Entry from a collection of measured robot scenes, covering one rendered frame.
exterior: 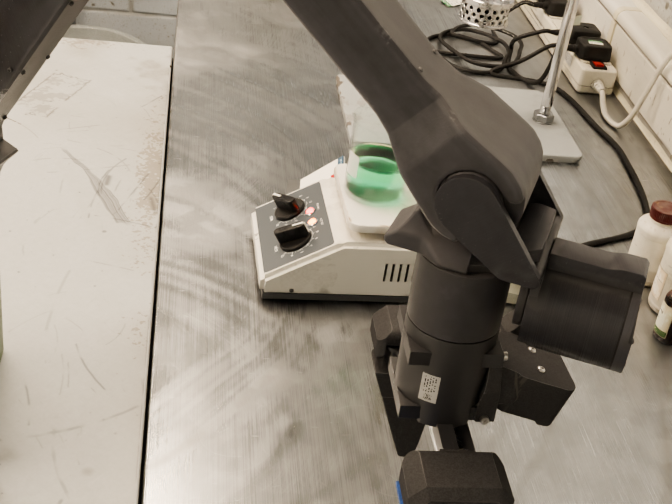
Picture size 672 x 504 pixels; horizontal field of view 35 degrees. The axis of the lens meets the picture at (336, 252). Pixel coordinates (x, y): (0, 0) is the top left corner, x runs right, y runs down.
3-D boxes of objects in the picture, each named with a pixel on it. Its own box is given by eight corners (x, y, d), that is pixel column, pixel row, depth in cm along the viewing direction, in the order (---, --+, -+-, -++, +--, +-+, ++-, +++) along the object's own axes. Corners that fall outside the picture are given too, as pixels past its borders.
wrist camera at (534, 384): (487, 363, 63) (594, 361, 64) (458, 292, 70) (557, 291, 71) (471, 440, 66) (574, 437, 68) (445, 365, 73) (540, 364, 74)
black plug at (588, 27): (555, 43, 160) (558, 29, 159) (547, 32, 163) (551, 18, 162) (600, 47, 161) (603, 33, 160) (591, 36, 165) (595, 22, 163)
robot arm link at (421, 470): (428, 417, 56) (541, 421, 57) (383, 232, 72) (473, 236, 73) (405, 528, 61) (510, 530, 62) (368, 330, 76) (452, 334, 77)
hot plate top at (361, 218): (348, 233, 99) (350, 225, 99) (331, 169, 109) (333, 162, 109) (473, 238, 102) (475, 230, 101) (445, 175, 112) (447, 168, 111)
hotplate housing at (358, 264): (258, 303, 102) (266, 232, 98) (249, 229, 113) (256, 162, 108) (483, 309, 106) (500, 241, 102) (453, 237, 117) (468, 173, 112)
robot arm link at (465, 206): (439, 170, 56) (670, 230, 53) (475, 109, 62) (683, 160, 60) (408, 341, 62) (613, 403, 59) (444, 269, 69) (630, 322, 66)
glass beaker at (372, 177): (395, 219, 102) (410, 139, 97) (331, 201, 103) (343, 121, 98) (414, 187, 107) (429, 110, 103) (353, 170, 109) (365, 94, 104)
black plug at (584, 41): (566, 59, 155) (569, 45, 154) (557, 47, 159) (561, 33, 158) (611, 63, 156) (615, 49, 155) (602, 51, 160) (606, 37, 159)
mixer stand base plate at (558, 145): (350, 147, 131) (351, 139, 131) (334, 79, 148) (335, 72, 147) (583, 164, 136) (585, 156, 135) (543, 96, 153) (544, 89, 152)
